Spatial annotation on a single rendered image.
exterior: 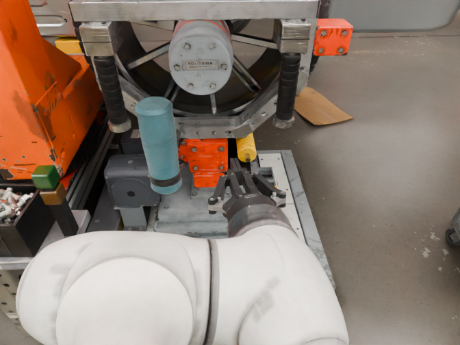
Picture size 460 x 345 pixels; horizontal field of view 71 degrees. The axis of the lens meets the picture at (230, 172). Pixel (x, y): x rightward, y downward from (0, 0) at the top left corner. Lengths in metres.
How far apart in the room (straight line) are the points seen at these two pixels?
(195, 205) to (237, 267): 0.95
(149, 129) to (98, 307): 0.59
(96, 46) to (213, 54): 0.22
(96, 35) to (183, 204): 0.78
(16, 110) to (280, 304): 0.78
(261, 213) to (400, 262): 1.15
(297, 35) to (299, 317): 0.47
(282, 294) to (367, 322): 1.03
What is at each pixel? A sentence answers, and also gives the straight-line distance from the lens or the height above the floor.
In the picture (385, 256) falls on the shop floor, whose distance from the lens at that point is 1.51.
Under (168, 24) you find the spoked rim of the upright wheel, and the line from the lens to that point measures 0.94.
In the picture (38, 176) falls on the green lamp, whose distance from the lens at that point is 0.80.
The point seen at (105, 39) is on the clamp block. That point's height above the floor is 0.93.
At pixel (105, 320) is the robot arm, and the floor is 0.90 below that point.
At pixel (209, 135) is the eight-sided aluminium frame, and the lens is 0.94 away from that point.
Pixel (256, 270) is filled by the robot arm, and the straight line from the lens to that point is 0.31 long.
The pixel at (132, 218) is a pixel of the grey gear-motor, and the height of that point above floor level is 0.13.
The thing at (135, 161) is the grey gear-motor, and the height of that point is 0.40.
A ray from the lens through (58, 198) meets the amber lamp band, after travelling 0.83.
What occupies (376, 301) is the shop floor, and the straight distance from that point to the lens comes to 1.37.
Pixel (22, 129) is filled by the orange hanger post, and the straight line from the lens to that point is 0.95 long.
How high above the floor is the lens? 1.10
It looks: 39 degrees down
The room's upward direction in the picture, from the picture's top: straight up
